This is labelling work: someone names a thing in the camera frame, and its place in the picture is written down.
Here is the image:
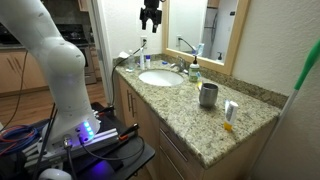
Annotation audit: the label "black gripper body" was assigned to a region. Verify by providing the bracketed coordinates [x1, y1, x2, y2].
[139, 0, 163, 24]

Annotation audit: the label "tall white tube bottle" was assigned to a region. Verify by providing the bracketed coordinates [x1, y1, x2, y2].
[139, 47, 146, 71]

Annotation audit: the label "white crumpled tissue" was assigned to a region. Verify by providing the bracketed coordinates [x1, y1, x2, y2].
[117, 51, 131, 60]

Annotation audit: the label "clear plastic bottle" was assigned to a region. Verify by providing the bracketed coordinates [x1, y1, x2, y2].
[127, 49, 136, 73]

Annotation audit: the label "chrome sink faucet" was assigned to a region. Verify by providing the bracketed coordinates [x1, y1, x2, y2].
[170, 55, 190, 75]

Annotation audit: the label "white oval sink basin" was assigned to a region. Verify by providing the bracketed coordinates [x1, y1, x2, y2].
[138, 68, 185, 88]

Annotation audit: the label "green soap pump dispenser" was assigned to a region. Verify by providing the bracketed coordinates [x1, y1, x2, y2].
[188, 55, 201, 83]

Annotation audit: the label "grey metal cup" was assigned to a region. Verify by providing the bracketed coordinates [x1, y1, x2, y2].
[198, 82, 220, 108]

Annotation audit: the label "wooden vanity cabinet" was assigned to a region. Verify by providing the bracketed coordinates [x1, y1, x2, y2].
[114, 74, 278, 180]

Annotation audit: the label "red and black clamp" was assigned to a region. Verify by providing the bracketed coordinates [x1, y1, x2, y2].
[117, 123, 141, 142]
[93, 104, 116, 118]

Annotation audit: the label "white tube with yellow cap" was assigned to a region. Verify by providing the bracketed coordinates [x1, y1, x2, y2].
[223, 99, 240, 132]

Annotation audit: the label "black robot cart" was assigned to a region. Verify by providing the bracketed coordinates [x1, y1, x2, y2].
[0, 101, 156, 180]

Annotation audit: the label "wooden kitchen base cabinet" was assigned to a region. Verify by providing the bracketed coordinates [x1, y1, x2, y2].
[0, 49, 50, 97]

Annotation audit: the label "white round device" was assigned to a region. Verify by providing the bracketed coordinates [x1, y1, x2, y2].
[37, 168, 73, 180]

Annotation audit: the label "white wall outlet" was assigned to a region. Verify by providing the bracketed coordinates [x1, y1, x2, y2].
[140, 35, 148, 50]

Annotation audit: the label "black power cable from outlet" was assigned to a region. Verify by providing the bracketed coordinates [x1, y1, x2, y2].
[110, 38, 148, 108]

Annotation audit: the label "metal vanity door handles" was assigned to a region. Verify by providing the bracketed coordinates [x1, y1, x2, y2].
[126, 89, 137, 119]

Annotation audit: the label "wood framed wall mirror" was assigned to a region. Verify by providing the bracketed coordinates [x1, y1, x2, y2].
[162, 0, 252, 76]

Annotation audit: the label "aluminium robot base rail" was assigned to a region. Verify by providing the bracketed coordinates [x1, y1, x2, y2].
[22, 128, 121, 169]

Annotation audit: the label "long metal drawer handle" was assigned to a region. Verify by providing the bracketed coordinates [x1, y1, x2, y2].
[159, 128, 190, 163]

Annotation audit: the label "black looped base cable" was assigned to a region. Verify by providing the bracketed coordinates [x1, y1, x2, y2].
[78, 134, 146, 162]

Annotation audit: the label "thin black hanging cable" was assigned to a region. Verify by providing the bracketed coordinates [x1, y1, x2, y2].
[2, 49, 30, 132]

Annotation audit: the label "grey plug cable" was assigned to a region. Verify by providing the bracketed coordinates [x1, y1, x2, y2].
[62, 134, 78, 180]

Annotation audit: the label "green and white mop handle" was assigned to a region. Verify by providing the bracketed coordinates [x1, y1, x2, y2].
[246, 38, 320, 180]

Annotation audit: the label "red and blue cable bundle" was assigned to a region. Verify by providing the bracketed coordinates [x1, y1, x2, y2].
[0, 124, 42, 156]

